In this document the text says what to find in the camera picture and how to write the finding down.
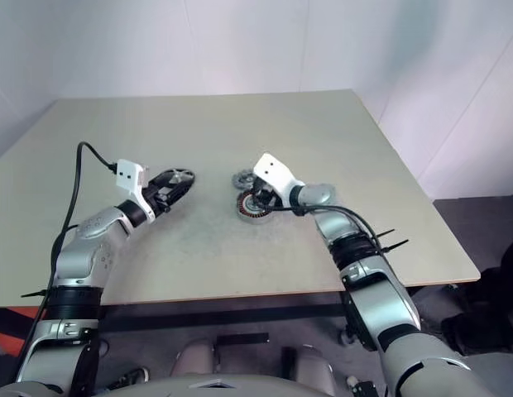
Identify black flat bar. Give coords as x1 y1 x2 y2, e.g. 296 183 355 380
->
216 332 269 346

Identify grey spoked rotor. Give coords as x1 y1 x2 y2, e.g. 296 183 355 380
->
231 167 257 191

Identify orange object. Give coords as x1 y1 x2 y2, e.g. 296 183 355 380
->
0 306 47 357

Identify black bag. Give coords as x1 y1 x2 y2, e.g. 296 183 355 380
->
440 237 513 357

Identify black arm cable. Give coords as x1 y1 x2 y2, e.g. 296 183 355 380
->
276 205 384 254
16 141 119 381

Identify grey rounded shape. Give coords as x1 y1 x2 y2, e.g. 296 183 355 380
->
169 338 219 378
295 343 337 396

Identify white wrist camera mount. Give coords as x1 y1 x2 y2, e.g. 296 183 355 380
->
114 159 156 222
252 152 306 208

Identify round motor housing copper windings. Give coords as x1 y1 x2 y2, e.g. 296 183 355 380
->
234 190 279 225

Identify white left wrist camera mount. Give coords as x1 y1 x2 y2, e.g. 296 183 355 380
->
114 159 156 222

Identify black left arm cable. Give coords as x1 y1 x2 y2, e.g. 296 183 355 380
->
16 141 119 381

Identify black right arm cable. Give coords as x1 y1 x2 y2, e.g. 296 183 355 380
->
276 205 384 254

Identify black round spoked lid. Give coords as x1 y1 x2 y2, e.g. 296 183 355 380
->
151 167 197 204

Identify black and white sneaker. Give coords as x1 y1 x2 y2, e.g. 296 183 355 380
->
110 366 151 390

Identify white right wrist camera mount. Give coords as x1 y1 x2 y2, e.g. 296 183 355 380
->
252 152 306 208

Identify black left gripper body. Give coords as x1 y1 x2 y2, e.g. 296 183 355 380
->
142 181 175 214

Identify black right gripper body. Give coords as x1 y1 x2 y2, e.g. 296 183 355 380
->
256 178 283 208

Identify black table frame beam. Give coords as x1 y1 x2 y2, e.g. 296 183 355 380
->
0 304 349 332

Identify grey robot torso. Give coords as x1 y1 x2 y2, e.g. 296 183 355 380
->
0 374 406 397

